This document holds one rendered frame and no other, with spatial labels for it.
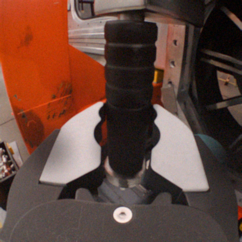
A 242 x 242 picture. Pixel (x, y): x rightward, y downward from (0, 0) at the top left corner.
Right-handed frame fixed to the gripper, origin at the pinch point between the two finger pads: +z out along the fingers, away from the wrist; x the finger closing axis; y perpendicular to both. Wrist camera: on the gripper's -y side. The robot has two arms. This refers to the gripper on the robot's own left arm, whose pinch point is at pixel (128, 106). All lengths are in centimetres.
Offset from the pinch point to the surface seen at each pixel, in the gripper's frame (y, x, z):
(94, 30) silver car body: -7, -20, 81
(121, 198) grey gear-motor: 42.3, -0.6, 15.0
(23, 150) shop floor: 83, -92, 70
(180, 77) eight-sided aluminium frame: 2.6, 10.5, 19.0
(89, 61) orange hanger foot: 2.3, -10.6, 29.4
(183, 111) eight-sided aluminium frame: 9.7, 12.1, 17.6
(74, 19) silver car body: -17, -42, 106
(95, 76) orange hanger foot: 6.9, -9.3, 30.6
